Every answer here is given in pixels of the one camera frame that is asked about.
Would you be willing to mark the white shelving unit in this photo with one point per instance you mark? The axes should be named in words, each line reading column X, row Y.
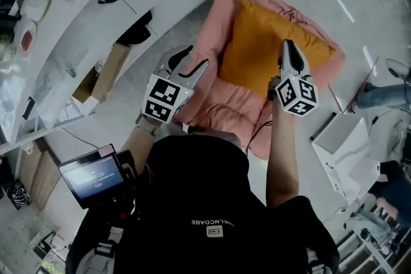
column 80, row 25

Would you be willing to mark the wooden cabinet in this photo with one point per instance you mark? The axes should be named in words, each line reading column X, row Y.
column 38, row 176

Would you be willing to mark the white plate with red item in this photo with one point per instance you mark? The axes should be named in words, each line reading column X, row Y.
column 27, row 40

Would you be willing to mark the white standing fan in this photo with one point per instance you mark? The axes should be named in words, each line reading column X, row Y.
column 398, row 69

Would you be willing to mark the denim garment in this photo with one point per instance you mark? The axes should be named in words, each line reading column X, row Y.
column 374, row 231

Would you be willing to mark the black bag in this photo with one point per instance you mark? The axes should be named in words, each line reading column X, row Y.
column 135, row 29

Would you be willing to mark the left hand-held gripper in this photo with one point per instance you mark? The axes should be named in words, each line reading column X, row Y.
column 163, row 96

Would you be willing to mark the orange pillow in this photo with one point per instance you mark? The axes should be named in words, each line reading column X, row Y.
column 266, row 51

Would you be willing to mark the white cabinet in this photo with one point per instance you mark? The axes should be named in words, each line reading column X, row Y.
column 346, row 150

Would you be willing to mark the cardboard box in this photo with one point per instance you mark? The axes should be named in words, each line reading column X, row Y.
column 109, row 73

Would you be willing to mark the round plate with green rim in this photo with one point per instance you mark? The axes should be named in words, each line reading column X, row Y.
column 35, row 6

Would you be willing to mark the person's black shirt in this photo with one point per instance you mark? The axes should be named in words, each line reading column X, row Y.
column 208, row 202

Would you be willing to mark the white cup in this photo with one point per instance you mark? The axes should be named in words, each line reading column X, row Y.
column 7, row 52

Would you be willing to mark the black monitor screen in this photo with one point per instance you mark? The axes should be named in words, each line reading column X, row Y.
column 93, row 176

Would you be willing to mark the person's right forearm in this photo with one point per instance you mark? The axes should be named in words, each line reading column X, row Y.
column 282, row 154

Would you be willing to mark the red stick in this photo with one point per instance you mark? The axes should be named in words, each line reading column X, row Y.
column 364, row 83

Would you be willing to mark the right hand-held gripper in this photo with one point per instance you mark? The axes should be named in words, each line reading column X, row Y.
column 297, row 94

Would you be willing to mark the pink padded chair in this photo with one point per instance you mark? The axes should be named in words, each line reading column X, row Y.
column 224, row 112

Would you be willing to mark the white box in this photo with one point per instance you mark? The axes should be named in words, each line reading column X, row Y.
column 85, row 106

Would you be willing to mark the black harness rig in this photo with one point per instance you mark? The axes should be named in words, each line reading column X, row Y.
column 106, row 240

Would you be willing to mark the black handheld device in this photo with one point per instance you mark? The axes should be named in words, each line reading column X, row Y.
column 29, row 107

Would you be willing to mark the person's left forearm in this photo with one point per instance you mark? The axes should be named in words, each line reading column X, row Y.
column 135, row 144

